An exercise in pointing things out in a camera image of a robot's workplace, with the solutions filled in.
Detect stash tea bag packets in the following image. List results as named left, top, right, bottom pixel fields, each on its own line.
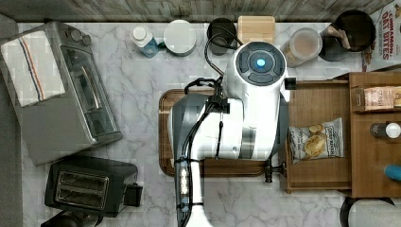
left=364, top=86, right=401, bottom=110

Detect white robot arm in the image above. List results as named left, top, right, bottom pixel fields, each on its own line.
left=167, top=41, right=289, bottom=227

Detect bag of potato chips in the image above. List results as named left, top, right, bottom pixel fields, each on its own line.
left=288, top=117, right=344, bottom=165

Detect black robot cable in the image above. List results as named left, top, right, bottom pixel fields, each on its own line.
left=183, top=26, right=244, bottom=96

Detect blue bottle with white cap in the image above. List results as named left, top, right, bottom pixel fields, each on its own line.
left=130, top=26, right=159, bottom=59

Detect black two-slot toaster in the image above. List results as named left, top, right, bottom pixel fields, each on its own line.
left=44, top=156, right=143, bottom=218

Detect wooden spoon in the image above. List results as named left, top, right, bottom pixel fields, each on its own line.
left=327, top=26, right=351, bottom=49

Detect striped white dish towel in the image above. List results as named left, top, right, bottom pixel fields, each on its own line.
left=1, top=30, right=65, bottom=107

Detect clear plastic lidded container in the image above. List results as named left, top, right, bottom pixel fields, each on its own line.
left=281, top=27, right=323, bottom=68

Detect silver toaster oven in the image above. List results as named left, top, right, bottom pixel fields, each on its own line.
left=1, top=22, right=122, bottom=166

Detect teal round object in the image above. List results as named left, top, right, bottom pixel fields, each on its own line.
left=384, top=165, right=401, bottom=182

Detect white round lidded canister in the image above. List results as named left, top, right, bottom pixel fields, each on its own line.
left=164, top=20, right=197, bottom=56

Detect black drawer handle bar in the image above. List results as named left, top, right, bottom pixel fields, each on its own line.
left=265, top=158, right=287, bottom=183

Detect grey shaker with white lid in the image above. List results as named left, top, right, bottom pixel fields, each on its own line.
left=370, top=123, right=401, bottom=139

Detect black cup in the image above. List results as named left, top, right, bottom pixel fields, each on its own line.
left=207, top=18, right=236, bottom=56

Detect wooden drawer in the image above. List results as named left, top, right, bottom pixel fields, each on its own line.
left=279, top=80, right=351, bottom=193

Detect wooden cutting board tray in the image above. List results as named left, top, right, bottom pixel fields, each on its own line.
left=158, top=89, right=265, bottom=178

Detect cinnamon oat bites cereal box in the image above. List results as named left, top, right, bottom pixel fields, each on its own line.
left=361, top=0, right=401, bottom=72

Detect teal box with wooden lid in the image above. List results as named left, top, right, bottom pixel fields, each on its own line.
left=237, top=16, right=275, bottom=44

